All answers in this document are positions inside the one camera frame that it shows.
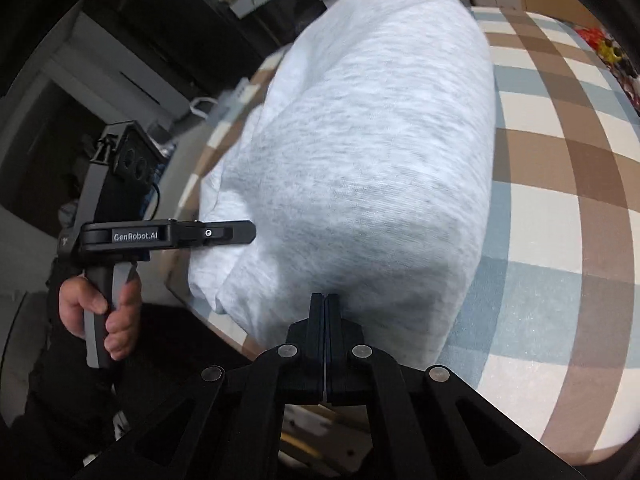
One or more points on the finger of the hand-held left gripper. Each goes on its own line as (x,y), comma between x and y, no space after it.
(225,232)

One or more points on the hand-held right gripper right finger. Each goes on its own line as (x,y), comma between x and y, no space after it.
(336,360)

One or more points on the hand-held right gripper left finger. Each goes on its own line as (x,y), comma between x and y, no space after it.
(315,360)

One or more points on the light grey hoodie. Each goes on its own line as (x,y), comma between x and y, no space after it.
(360,160)

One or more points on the person's left hand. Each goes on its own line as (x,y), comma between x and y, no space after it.
(122,320)

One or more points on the white low shelf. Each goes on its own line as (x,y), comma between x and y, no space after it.
(95,70)

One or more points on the black desk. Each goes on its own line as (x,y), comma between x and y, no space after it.
(190,35)

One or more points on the checked bed sheet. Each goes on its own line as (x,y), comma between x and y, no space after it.
(550,210)

